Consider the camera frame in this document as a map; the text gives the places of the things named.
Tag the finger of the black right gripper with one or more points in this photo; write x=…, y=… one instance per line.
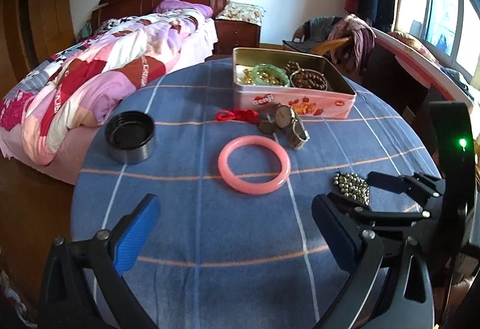
x=349, y=215
x=397, y=182

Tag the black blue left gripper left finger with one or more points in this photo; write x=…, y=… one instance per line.
x=66, y=300

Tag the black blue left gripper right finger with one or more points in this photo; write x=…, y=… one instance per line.
x=348, y=238

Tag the pink jade bangle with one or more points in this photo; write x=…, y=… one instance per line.
x=254, y=165

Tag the silver wrist watch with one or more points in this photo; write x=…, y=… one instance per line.
x=285, y=119

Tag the red string knot charm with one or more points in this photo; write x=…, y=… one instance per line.
x=245, y=115

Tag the green bangle with beads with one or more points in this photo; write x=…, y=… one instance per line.
x=269, y=75

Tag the desk with pink cloth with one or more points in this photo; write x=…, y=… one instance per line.
x=409, y=82

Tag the pink clothes on chair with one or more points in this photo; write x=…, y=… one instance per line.
x=362, y=35

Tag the blue plaid tablecloth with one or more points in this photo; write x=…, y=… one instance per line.
x=218, y=258

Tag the black round metal lid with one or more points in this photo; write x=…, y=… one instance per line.
x=130, y=137

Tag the wooden bed with headboard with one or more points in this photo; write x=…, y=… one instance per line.
x=68, y=160

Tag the wicker chair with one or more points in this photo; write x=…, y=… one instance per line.
x=311, y=34

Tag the pink cookie tin box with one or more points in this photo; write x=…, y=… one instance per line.
x=328, y=93

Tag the pink patchwork quilt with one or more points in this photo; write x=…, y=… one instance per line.
x=82, y=89

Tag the dark wood nightstand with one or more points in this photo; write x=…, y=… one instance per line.
x=232, y=34

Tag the floral cushion on nightstand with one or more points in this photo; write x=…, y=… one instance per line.
x=235, y=11

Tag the brown wooden wardrobe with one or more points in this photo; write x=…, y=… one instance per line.
x=31, y=31

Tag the purple pillow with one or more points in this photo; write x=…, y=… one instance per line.
x=171, y=5

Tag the window with white frame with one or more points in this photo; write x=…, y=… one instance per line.
x=449, y=29

